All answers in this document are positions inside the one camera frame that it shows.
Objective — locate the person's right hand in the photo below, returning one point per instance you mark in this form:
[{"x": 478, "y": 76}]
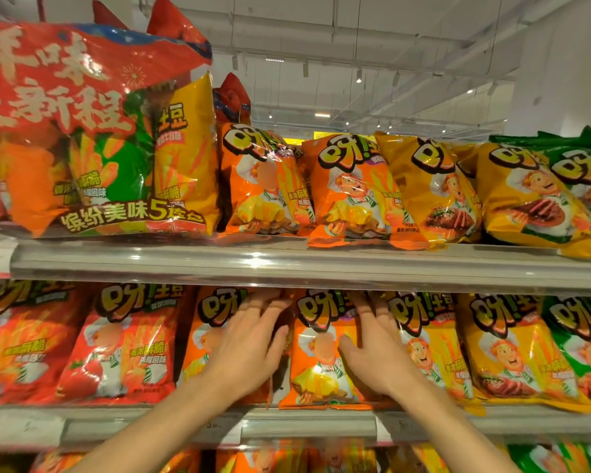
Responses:
[{"x": 381, "y": 357}]

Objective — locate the person's left hand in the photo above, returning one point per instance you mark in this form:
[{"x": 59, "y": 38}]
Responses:
[{"x": 244, "y": 354}]

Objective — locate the person's right middle finger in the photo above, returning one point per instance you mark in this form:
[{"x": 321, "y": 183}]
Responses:
[{"x": 376, "y": 315}]

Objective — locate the person's right thumb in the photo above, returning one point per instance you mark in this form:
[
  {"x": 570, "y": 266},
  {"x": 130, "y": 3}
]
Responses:
[{"x": 350, "y": 350}]

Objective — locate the person's left thumb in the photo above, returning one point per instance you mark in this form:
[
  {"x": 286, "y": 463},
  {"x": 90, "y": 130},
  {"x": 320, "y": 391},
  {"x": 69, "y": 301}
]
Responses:
[{"x": 279, "y": 347}]

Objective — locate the orange snack bag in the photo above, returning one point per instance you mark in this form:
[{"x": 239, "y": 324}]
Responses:
[
  {"x": 342, "y": 460},
  {"x": 54, "y": 463},
  {"x": 261, "y": 460},
  {"x": 204, "y": 334},
  {"x": 263, "y": 192},
  {"x": 320, "y": 359},
  {"x": 354, "y": 196}
]

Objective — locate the person's right forearm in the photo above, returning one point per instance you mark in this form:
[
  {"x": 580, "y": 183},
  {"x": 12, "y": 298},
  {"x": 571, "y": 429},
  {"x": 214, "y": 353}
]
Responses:
[{"x": 448, "y": 428}]

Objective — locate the person's left forearm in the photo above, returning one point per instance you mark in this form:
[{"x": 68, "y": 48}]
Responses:
[{"x": 167, "y": 428}]

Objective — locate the yellow snack bag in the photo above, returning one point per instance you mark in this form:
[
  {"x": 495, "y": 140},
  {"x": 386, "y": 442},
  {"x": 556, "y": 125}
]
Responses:
[
  {"x": 517, "y": 354},
  {"x": 532, "y": 201},
  {"x": 436, "y": 344},
  {"x": 431, "y": 192},
  {"x": 416, "y": 460}
]

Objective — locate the grey metal shelf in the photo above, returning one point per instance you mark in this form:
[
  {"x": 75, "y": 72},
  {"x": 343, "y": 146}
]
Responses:
[
  {"x": 300, "y": 423},
  {"x": 325, "y": 265}
]

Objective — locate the red snack bag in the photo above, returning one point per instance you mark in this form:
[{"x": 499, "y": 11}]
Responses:
[
  {"x": 123, "y": 344},
  {"x": 24, "y": 344}
]

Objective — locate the green snack bag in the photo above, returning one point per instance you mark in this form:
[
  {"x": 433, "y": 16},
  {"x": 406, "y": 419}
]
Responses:
[
  {"x": 561, "y": 458},
  {"x": 583, "y": 172},
  {"x": 583, "y": 344}
]

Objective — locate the large red snack multipack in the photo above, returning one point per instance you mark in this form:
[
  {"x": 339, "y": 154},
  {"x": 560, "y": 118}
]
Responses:
[
  {"x": 93, "y": 142},
  {"x": 232, "y": 100}
]

